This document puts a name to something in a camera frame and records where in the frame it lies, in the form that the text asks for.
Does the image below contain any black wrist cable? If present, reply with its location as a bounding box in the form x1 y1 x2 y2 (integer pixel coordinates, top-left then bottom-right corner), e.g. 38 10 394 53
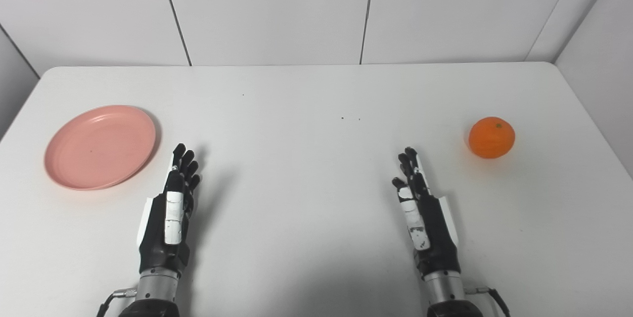
464 286 511 317
96 288 138 317

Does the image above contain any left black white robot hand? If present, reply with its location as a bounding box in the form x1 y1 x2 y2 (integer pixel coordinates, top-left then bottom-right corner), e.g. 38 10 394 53
137 143 201 275

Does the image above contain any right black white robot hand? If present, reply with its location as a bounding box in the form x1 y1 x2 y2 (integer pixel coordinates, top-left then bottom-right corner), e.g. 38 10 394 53
392 147 461 278

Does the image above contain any orange fruit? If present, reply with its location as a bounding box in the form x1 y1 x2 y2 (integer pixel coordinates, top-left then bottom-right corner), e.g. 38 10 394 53
468 117 516 159

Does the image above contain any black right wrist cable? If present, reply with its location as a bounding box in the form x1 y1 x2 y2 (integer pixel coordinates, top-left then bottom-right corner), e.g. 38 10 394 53
464 286 511 317

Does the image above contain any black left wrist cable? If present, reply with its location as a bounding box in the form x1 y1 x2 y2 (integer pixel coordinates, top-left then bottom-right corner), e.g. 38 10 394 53
96 288 138 317

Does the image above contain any pink round plate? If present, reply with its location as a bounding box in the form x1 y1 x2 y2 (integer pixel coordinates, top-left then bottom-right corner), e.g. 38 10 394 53
44 105 157 191

